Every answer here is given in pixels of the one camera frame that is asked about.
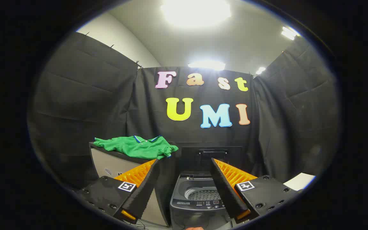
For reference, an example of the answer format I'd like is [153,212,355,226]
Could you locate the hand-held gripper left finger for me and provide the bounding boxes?
[77,159,161,224]

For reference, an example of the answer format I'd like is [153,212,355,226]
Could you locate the grey top-load washing machine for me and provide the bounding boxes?
[170,172,235,230]

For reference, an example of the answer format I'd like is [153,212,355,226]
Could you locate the grey cabinet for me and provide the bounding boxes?
[89,142,172,227]

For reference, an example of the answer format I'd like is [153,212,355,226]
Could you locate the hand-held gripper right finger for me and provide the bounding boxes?
[210,158,300,224]

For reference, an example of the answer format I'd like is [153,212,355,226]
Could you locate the green polo shirt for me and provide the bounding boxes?
[94,135,179,160]

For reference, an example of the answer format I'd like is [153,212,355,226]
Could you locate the black backdrop cloth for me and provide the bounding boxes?
[27,31,341,192]

